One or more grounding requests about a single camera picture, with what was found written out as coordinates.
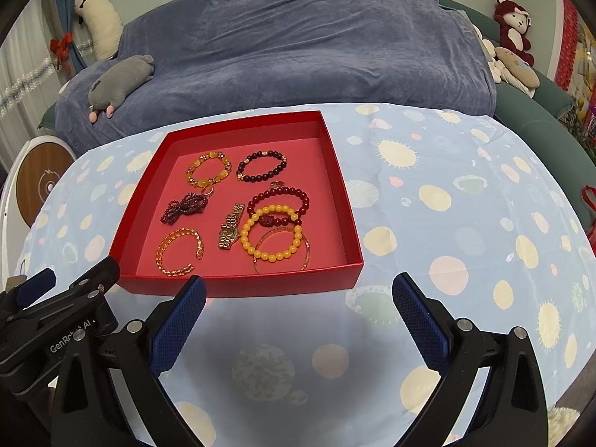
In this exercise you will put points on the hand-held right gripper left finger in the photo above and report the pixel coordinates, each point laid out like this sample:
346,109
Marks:
177,321

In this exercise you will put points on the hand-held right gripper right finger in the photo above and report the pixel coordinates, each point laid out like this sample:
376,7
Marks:
419,321

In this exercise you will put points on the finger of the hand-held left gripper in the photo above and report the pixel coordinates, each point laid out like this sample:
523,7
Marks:
93,284
39,281

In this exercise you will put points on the gold wrist watch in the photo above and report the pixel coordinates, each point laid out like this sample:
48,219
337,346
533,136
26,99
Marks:
229,230

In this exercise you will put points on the thin gold bangle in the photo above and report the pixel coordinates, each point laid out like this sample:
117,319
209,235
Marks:
307,251

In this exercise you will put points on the red cardboard box tray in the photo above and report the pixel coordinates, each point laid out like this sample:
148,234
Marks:
326,172

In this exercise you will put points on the white round wooden-top device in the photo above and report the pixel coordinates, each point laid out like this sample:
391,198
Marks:
37,177

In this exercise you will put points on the light blue printed tablecloth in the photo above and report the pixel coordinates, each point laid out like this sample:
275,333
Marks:
419,149

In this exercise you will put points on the cream fluffy rug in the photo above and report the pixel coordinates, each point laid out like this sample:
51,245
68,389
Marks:
561,423

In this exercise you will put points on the white curtain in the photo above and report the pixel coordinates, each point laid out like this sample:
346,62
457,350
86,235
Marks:
23,79

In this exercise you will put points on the grey plush toy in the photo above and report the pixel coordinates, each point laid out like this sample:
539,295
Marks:
121,79

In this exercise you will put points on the blue curtain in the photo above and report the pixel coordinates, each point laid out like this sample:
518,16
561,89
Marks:
77,56

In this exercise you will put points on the green sofa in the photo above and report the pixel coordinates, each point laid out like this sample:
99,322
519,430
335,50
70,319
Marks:
535,121

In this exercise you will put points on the red bow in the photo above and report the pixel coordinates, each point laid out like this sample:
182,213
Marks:
60,46

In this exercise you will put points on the white alpaca plush toy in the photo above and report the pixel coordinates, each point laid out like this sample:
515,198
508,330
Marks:
100,18

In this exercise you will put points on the cream plush toy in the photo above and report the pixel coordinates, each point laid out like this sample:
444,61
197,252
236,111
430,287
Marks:
491,60

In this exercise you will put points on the cookie shaped plush pillow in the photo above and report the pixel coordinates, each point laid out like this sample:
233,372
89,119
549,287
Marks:
517,65

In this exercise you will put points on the colourful decorations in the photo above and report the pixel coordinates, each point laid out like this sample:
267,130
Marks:
584,102

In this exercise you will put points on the blue grey blanket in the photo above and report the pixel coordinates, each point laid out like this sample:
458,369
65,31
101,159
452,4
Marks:
302,56

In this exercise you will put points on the red monkey plush toy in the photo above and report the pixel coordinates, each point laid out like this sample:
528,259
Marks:
512,32

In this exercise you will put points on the red wall banner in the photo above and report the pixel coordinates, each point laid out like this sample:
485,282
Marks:
565,46

